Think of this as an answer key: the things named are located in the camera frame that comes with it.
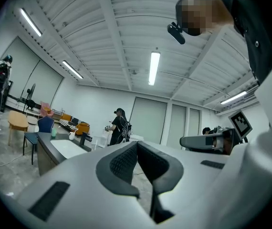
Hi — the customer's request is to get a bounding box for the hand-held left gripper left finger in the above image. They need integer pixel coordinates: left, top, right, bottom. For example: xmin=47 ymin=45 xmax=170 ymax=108
xmin=4 ymin=141 xmax=156 ymax=229

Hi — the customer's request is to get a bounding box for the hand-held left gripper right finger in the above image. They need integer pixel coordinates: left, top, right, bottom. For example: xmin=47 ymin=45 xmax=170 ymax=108
xmin=137 ymin=141 xmax=230 ymax=229

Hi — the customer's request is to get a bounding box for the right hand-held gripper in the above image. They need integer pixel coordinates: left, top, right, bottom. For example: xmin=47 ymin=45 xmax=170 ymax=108
xmin=179 ymin=109 xmax=253 ymax=156

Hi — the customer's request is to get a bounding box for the white sink basin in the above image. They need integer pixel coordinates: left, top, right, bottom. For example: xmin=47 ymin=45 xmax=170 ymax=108
xmin=50 ymin=139 xmax=88 ymax=160

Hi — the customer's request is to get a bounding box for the black faucet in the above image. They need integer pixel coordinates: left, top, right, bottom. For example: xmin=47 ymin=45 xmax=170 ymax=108
xmin=79 ymin=132 xmax=93 ymax=149

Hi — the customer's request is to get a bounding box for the black countertop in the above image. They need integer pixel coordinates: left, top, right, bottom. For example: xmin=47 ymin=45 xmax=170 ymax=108
xmin=36 ymin=131 xmax=93 ymax=177

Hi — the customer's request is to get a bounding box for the orange sofa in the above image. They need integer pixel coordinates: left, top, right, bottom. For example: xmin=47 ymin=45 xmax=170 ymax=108
xmin=59 ymin=113 xmax=91 ymax=136

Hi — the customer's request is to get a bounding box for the long ceiling light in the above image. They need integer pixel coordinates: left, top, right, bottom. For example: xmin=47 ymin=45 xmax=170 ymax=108
xmin=20 ymin=7 xmax=43 ymax=37
xmin=220 ymin=90 xmax=248 ymax=105
xmin=148 ymin=51 xmax=161 ymax=86
xmin=62 ymin=60 xmax=84 ymax=80

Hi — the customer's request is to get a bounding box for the dark chair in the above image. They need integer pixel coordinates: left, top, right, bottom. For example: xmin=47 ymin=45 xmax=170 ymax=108
xmin=22 ymin=132 xmax=40 ymax=166

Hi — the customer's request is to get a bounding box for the blue chair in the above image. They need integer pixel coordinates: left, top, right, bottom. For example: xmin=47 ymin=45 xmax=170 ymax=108
xmin=37 ymin=115 xmax=55 ymax=134

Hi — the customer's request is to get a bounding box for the low white round table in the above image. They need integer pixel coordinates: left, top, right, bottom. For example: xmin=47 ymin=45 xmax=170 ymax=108
xmin=25 ymin=108 xmax=42 ymax=125

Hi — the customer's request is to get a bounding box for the pink chair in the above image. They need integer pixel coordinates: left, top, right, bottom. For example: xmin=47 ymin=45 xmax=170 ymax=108
xmin=40 ymin=101 xmax=55 ymax=118

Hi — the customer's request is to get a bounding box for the round wooden table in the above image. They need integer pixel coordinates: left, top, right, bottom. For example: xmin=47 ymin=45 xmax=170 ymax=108
xmin=7 ymin=110 xmax=30 ymax=146

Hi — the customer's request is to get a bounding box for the black standing fan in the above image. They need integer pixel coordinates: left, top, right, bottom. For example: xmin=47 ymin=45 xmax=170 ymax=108
xmin=21 ymin=83 xmax=37 ymax=115

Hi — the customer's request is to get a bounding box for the person's black shirt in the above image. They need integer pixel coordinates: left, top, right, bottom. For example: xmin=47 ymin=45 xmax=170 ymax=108
xmin=219 ymin=0 xmax=272 ymax=85

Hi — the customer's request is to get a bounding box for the person's head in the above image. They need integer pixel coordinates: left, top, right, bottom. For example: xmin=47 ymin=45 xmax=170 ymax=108
xmin=175 ymin=0 xmax=234 ymax=37

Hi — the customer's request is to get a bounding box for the white floor cable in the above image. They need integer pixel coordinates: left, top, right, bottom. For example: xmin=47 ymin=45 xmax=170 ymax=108
xmin=0 ymin=150 xmax=25 ymax=176

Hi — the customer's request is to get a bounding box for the black head-worn camera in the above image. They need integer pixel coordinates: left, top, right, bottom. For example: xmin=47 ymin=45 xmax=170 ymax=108
xmin=167 ymin=21 xmax=186 ymax=45

